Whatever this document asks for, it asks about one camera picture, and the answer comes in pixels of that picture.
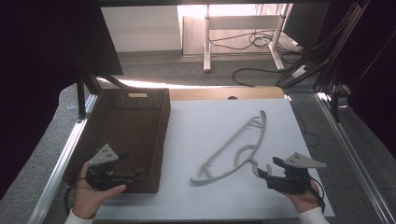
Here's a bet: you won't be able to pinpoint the white power strip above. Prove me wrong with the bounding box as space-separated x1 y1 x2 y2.
290 63 310 79

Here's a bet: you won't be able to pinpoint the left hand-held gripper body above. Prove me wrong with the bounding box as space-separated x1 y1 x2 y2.
85 143 135 191

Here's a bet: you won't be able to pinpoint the tangled black cables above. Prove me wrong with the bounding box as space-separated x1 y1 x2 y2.
208 29 278 51

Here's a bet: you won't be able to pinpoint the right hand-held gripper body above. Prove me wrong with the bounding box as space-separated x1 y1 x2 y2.
265 151 328 195

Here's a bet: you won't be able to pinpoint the brown woven basket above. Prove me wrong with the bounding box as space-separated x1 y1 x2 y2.
63 88 172 194

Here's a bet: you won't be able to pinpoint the person's left hand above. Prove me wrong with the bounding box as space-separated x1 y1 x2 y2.
72 161 127 219

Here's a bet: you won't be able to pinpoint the grey plastic clothes hanger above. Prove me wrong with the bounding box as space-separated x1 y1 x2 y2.
189 109 273 188

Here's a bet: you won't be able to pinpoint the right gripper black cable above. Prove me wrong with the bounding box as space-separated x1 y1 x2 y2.
305 175 327 214

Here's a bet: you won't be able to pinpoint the white desk frame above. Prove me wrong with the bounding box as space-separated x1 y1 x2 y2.
203 3 292 74

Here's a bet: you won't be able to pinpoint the white table mat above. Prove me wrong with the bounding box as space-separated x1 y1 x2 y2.
94 98 336 221

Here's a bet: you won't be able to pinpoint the person's right hand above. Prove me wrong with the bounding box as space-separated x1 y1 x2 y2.
275 179 322 215

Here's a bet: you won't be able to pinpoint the bundle of black cables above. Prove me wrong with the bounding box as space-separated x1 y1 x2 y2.
275 0 372 89

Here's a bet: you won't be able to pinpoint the black metal stand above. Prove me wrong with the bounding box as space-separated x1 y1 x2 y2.
312 61 353 123
75 69 134 121

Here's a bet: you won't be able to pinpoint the black floor cable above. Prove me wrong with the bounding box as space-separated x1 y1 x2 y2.
231 67 283 88

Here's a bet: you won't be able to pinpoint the aluminium rail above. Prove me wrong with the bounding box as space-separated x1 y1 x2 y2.
315 91 396 224
27 92 101 224

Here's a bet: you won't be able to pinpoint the thin black cable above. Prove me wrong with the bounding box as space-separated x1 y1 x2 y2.
291 105 321 148

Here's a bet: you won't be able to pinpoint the white cabinet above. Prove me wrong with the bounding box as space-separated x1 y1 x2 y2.
100 6 183 53

